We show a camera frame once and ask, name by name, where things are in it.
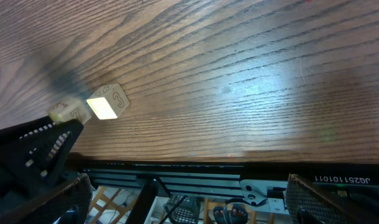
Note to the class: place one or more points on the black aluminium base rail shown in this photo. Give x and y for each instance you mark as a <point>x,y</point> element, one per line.
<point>222,179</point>

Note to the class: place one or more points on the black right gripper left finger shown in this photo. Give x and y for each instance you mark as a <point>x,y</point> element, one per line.
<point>67,203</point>

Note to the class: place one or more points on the wooden block with squiggle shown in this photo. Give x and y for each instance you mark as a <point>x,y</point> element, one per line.
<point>69,109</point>

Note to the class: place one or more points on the black wire basket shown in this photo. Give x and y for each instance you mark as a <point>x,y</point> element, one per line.
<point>182,210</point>

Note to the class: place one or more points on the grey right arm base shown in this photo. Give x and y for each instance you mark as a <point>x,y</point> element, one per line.
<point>265,195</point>

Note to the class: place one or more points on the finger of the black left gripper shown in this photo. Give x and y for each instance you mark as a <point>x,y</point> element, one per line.
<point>33,155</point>

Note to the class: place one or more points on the wooden chair frame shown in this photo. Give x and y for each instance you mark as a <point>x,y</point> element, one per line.
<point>111,206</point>

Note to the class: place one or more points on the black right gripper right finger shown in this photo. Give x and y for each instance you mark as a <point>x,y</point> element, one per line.
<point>309,203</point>

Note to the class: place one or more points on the foot in blue sandal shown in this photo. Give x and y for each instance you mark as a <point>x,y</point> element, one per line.
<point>219,215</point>

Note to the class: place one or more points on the wooden block number three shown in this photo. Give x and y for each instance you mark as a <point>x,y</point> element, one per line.
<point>108,102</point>

